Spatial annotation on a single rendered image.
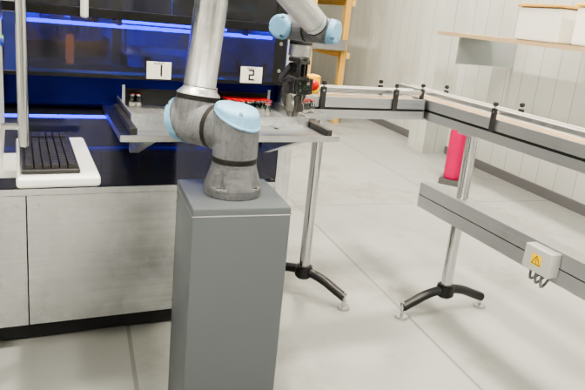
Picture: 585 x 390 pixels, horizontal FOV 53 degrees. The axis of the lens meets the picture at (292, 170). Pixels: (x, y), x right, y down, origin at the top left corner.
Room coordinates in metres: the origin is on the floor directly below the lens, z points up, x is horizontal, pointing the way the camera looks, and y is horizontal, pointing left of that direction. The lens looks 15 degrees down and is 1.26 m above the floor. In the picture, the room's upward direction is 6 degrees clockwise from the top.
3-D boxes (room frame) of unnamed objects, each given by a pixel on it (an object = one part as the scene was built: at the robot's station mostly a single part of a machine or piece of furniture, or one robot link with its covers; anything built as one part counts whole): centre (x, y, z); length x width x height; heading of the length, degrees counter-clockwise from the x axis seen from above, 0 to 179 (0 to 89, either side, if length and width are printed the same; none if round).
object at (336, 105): (2.57, -0.23, 0.92); 0.69 x 0.15 x 0.16; 115
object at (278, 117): (2.11, 0.15, 0.90); 0.34 x 0.26 x 0.04; 25
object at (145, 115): (1.96, 0.46, 0.90); 0.34 x 0.26 x 0.04; 25
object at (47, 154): (1.60, 0.70, 0.82); 0.40 x 0.14 x 0.02; 26
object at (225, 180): (1.47, 0.15, 0.84); 0.15 x 0.15 x 0.10
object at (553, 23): (4.21, -1.71, 1.34); 0.44 x 0.36 x 0.25; 21
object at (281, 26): (1.88, 0.05, 1.21); 0.11 x 0.11 x 0.08; 60
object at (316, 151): (2.51, -0.10, 0.46); 0.09 x 0.09 x 0.77; 25
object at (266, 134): (1.97, 0.27, 0.87); 0.70 x 0.48 x 0.02; 115
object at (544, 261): (1.94, -0.91, 0.50); 0.12 x 0.05 x 0.09; 25
